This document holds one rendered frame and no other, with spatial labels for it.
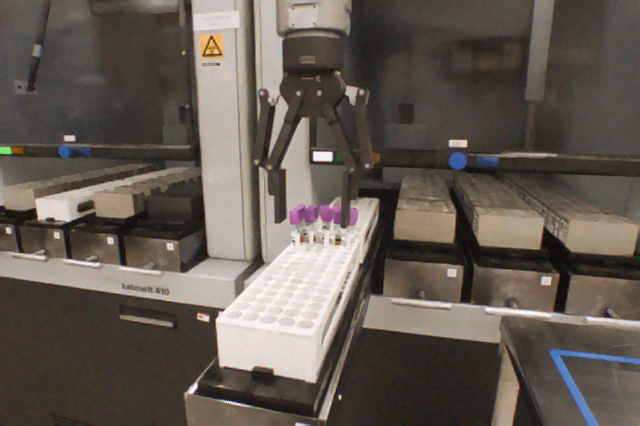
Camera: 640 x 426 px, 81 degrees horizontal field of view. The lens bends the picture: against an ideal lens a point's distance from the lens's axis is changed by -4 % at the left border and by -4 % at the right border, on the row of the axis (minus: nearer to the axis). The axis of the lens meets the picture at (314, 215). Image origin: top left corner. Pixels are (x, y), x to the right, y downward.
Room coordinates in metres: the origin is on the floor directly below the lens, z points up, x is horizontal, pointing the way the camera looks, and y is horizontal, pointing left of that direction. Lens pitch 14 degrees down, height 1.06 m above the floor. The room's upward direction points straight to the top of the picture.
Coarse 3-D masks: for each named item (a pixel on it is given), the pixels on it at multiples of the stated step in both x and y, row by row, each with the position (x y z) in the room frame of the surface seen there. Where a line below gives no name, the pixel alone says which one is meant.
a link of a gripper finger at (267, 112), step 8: (264, 96) 0.50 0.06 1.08; (264, 104) 0.50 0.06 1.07; (264, 112) 0.50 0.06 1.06; (272, 112) 0.52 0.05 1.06; (264, 120) 0.50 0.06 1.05; (272, 120) 0.52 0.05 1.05; (264, 128) 0.50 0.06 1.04; (272, 128) 0.52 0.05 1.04; (256, 136) 0.51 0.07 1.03; (264, 136) 0.50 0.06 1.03; (256, 144) 0.51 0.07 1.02; (264, 144) 0.51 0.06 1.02; (256, 152) 0.51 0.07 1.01; (264, 152) 0.53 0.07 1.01; (256, 160) 0.51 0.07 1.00
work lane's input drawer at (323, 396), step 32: (384, 224) 0.89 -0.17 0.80; (352, 320) 0.45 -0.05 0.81; (352, 352) 0.42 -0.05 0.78; (224, 384) 0.31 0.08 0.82; (256, 384) 0.31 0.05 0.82; (288, 384) 0.31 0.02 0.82; (320, 384) 0.31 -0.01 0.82; (192, 416) 0.30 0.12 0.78; (224, 416) 0.30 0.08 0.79; (256, 416) 0.29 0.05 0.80; (288, 416) 0.28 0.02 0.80; (320, 416) 0.28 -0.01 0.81
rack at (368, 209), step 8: (336, 200) 0.88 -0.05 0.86; (360, 200) 0.88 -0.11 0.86; (368, 200) 0.88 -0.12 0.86; (376, 200) 0.88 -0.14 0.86; (360, 208) 0.81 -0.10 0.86; (368, 208) 0.81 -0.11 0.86; (376, 208) 0.84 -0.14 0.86; (320, 216) 0.73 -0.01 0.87; (360, 216) 0.74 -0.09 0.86; (368, 216) 0.74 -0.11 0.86; (376, 216) 0.87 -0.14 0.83; (320, 224) 0.68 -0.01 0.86; (360, 224) 0.68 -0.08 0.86; (368, 224) 0.69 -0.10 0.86; (320, 232) 0.63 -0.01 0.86; (344, 232) 0.63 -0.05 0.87; (360, 232) 0.63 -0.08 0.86; (368, 232) 0.80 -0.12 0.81; (360, 240) 0.62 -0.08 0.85; (368, 240) 0.70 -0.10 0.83; (360, 248) 0.62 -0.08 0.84; (360, 256) 0.62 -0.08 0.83
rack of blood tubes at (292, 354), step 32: (288, 256) 0.52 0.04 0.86; (320, 256) 0.52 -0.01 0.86; (352, 256) 0.52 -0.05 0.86; (256, 288) 0.41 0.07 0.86; (288, 288) 0.42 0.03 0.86; (320, 288) 0.41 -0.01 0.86; (352, 288) 0.53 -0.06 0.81; (224, 320) 0.34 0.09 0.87; (256, 320) 0.34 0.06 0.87; (288, 320) 0.34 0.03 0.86; (320, 320) 0.34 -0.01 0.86; (224, 352) 0.33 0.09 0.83; (256, 352) 0.32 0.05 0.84; (288, 352) 0.32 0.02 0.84; (320, 352) 0.34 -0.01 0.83
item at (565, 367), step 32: (512, 320) 0.41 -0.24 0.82; (512, 352) 0.36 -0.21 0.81; (544, 352) 0.35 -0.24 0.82; (576, 352) 0.35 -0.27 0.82; (608, 352) 0.35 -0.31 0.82; (512, 384) 0.40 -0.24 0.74; (544, 384) 0.30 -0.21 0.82; (576, 384) 0.30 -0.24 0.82; (608, 384) 0.30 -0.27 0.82; (512, 416) 0.39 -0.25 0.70; (544, 416) 0.26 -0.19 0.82; (576, 416) 0.26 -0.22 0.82; (608, 416) 0.26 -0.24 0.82
